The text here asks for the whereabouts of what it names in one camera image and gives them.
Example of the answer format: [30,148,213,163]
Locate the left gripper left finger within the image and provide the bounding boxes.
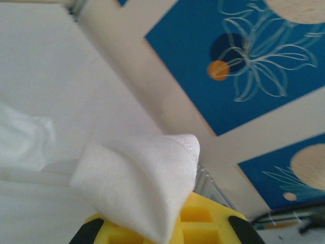
[68,213,158,244]

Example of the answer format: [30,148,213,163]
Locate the aluminium table side rail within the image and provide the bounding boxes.
[195,165,231,210]

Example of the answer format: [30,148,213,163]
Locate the white t-shirt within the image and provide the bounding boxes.
[0,99,201,244]

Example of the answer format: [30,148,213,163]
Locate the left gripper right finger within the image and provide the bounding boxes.
[166,192,265,244]

